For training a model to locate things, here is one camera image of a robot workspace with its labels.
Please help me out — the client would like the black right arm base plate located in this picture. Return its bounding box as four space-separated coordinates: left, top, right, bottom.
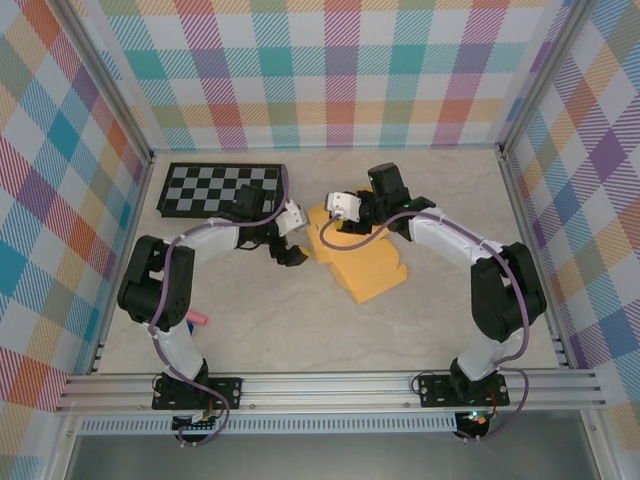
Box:
417 372 510 409

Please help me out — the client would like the slotted grey cable duct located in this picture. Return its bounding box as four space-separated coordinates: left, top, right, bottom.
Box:
77 414 461 436

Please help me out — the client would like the yellow paper box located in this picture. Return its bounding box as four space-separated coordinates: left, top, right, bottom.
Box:
305 187 409 305

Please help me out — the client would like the black and white checkerboard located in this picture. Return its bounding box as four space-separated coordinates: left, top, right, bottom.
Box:
156 162 292 222

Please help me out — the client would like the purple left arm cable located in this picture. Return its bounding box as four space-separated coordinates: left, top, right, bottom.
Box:
147 167 301 449

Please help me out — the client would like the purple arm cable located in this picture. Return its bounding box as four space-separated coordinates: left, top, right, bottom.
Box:
319 212 532 444
147 167 301 449

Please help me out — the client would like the aluminium table side rail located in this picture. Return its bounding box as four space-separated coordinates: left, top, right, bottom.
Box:
87 152 157 376
498 147 571 370

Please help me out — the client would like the aluminium frame post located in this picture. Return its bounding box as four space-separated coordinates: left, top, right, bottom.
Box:
57 0 156 164
497 0 596 159

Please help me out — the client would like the aluminium mounting rail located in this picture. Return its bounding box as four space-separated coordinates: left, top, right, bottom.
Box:
54 372 609 414

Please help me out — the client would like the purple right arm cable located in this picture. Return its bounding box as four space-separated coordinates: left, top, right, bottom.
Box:
319 212 532 444

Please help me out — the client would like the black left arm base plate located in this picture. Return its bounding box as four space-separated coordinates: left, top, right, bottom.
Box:
151 374 245 412

